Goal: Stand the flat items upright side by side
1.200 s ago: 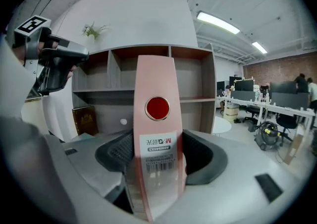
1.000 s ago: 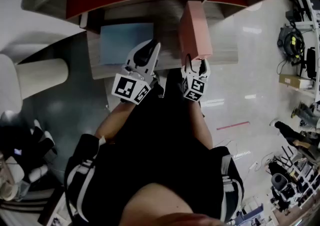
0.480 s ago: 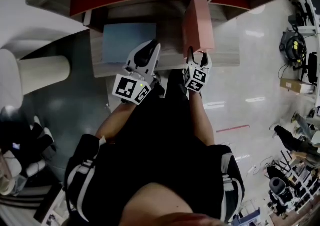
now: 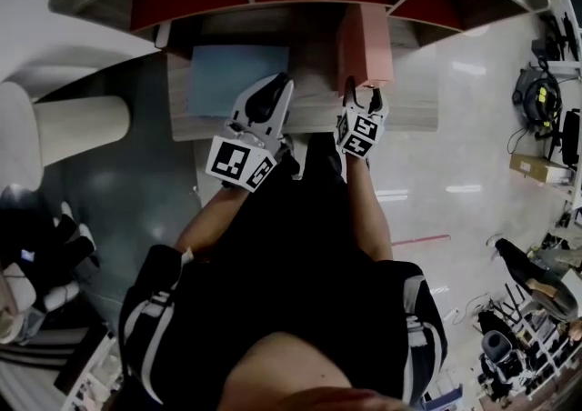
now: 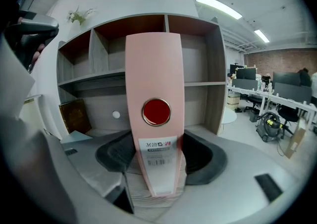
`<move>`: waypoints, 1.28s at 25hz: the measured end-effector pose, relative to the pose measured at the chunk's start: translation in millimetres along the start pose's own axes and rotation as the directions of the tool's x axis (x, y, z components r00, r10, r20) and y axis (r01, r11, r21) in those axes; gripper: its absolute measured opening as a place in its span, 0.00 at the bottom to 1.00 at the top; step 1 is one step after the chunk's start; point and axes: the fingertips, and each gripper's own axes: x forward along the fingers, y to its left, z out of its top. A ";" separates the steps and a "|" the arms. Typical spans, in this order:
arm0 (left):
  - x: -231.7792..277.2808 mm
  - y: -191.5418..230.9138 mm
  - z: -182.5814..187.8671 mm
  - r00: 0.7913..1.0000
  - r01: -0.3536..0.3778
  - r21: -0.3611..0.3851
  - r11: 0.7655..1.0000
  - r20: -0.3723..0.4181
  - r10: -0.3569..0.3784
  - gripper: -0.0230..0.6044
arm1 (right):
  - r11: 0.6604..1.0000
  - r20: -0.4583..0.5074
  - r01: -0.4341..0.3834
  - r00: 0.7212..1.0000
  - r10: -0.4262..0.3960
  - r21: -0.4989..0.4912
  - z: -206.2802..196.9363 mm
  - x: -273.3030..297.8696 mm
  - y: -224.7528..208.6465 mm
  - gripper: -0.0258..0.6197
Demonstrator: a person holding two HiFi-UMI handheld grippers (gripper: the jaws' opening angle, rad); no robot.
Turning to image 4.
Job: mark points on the brown gold-printed book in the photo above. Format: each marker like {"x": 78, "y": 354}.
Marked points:
{"x": 163, "y": 34}

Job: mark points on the pink file box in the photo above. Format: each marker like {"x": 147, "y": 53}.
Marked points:
{"x": 366, "y": 45}

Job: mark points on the black yellow vacuum cleaner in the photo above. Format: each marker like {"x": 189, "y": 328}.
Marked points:
{"x": 538, "y": 95}

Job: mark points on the blue file box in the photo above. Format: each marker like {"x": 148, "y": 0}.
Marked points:
{"x": 236, "y": 79}

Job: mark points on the person's grey shoe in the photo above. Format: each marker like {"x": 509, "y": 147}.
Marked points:
{"x": 287, "y": 150}

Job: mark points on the white ribbed pedestal table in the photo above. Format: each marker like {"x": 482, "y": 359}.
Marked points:
{"x": 77, "y": 127}

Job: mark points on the flat cardboard box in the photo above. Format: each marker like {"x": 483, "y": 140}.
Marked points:
{"x": 538, "y": 168}

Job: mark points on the person's torso in black clothing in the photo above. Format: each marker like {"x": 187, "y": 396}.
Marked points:
{"x": 282, "y": 263}

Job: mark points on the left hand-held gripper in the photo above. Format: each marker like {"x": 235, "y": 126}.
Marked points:
{"x": 232, "y": 161}

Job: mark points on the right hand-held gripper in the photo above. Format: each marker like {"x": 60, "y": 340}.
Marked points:
{"x": 359, "y": 134}

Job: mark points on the long white desk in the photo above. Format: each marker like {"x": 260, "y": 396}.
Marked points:
{"x": 575, "y": 82}

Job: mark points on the person's left forearm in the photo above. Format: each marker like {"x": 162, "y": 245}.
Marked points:
{"x": 209, "y": 223}

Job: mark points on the grey office chair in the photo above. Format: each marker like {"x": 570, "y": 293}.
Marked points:
{"x": 500, "y": 350}

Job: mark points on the person's right forearm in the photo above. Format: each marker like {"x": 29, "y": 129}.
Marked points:
{"x": 370, "y": 209}

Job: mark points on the red tape strip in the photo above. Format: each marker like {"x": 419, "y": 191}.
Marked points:
{"x": 423, "y": 239}

